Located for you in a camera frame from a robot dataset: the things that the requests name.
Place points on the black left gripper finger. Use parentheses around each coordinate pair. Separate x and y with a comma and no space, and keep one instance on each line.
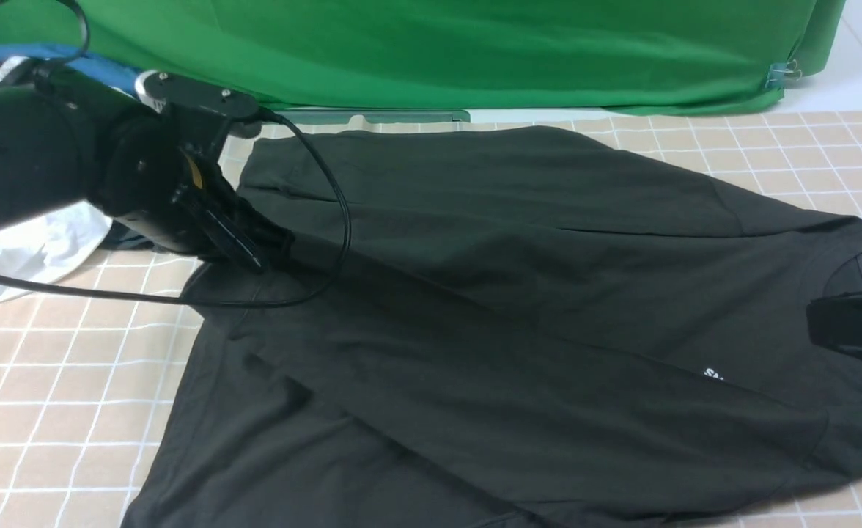
(260,229)
(215,216)

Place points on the gray metal bar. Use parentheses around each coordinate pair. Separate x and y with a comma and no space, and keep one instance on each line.
(328,116)

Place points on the green backdrop cloth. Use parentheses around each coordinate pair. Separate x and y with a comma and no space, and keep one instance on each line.
(646,58)

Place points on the dark teal garment in pile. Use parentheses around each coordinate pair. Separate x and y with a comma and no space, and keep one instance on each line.
(121,237)

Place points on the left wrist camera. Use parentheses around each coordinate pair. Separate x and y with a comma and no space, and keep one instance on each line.
(200,108)

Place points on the dark gray long-sleeved shirt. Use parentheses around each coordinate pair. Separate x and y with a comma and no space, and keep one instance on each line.
(531,329)

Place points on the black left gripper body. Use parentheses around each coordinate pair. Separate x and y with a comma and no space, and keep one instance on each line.
(150,174)

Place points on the binder clip on backdrop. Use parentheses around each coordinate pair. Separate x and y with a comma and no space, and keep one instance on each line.
(782,74)

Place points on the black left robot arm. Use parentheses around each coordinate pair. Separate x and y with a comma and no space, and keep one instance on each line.
(67,138)

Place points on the beige checkered table mat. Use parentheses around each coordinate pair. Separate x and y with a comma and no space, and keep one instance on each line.
(86,385)

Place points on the white garment in pile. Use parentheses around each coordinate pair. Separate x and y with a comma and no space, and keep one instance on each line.
(48,248)

